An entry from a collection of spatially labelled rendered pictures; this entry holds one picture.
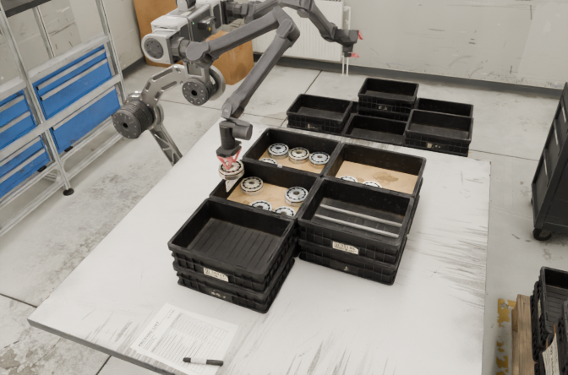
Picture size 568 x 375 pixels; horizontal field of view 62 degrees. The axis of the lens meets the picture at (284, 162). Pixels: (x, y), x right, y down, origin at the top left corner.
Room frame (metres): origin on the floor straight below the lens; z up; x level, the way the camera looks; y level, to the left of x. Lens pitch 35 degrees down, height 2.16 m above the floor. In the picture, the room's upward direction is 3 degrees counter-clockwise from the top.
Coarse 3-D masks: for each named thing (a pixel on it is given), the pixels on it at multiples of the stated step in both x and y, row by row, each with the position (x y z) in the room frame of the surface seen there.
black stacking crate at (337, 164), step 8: (344, 152) 1.88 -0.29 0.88; (352, 152) 1.86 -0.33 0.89; (360, 152) 1.85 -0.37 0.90; (368, 152) 1.83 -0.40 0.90; (376, 152) 1.82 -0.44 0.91; (384, 152) 1.80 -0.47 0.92; (336, 160) 1.77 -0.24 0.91; (352, 160) 1.86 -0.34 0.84; (360, 160) 1.85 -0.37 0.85; (368, 160) 1.83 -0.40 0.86; (376, 160) 1.81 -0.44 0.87; (384, 160) 1.80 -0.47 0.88; (392, 160) 1.78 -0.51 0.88; (400, 160) 1.77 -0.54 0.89; (408, 160) 1.75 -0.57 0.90; (416, 160) 1.74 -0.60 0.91; (336, 168) 1.78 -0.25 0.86; (384, 168) 1.80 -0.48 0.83; (392, 168) 1.78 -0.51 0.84; (400, 168) 1.77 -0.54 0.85; (408, 168) 1.75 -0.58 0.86; (416, 168) 1.74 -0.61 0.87; (416, 200) 1.56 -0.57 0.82
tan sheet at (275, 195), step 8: (240, 184) 1.73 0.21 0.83; (264, 184) 1.72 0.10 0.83; (232, 192) 1.67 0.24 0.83; (240, 192) 1.67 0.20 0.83; (264, 192) 1.66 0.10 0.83; (272, 192) 1.66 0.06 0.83; (280, 192) 1.66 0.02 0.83; (232, 200) 1.61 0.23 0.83; (240, 200) 1.61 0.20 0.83; (248, 200) 1.61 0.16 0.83; (256, 200) 1.60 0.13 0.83; (264, 200) 1.60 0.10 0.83; (272, 200) 1.60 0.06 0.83; (280, 200) 1.60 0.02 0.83; (272, 208) 1.55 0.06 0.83; (296, 208) 1.54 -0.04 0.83
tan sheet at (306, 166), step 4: (268, 148) 2.02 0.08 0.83; (264, 156) 1.94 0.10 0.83; (268, 156) 1.94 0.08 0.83; (276, 160) 1.90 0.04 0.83; (280, 160) 1.90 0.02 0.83; (284, 160) 1.90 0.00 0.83; (288, 160) 1.90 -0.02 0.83; (284, 164) 1.87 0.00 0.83; (288, 164) 1.87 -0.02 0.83; (292, 164) 1.87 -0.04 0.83; (296, 164) 1.87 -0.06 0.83; (300, 164) 1.87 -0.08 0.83; (304, 164) 1.86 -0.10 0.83; (308, 164) 1.86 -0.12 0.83; (296, 168) 1.83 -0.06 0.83; (300, 168) 1.83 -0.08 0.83; (304, 168) 1.83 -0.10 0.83; (308, 168) 1.83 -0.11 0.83; (312, 168) 1.83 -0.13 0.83; (316, 172) 1.79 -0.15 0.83
